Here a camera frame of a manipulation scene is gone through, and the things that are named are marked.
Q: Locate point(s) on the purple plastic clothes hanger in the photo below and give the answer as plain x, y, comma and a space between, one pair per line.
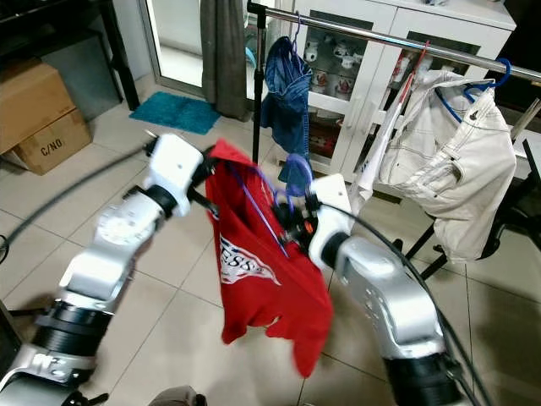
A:
258, 205
297, 34

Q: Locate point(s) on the red t-shirt white logo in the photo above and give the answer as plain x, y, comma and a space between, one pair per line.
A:
262, 304

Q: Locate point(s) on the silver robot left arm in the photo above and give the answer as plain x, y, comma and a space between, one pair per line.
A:
114, 271

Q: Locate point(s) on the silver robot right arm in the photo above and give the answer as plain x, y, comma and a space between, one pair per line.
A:
380, 288

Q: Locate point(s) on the red clothes hanger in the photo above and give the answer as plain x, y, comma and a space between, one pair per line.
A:
417, 68

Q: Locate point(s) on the blue clothes hanger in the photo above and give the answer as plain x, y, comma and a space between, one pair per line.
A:
478, 86

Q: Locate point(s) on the teal floor mat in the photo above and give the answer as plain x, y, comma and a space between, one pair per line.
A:
176, 112

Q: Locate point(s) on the blue denim garment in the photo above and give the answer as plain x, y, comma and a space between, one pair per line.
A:
283, 101

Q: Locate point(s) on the grey curtain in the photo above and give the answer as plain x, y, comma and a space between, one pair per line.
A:
224, 59

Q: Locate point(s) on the plain white shirt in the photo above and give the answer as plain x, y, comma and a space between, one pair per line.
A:
385, 144

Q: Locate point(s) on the glass balcony door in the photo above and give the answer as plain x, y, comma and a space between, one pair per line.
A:
177, 42

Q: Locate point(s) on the small cardboard box printed C/NO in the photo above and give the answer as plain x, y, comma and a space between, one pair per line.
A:
55, 144

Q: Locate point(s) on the white glass-door cabinet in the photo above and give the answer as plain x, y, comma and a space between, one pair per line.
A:
368, 93

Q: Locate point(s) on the cream jacket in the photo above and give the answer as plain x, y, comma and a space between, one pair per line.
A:
448, 161

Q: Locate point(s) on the large plain cardboard box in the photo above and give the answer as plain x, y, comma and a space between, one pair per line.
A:
34, 101

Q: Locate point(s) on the robot leg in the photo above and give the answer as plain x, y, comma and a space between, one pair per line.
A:
177, 397

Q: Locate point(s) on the black desk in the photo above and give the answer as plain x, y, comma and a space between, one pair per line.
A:
51, 21

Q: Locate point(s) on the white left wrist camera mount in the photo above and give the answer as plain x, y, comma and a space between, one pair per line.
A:
173, 165

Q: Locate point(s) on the black clothes rack silver rail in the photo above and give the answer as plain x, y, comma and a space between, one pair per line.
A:
380, 35

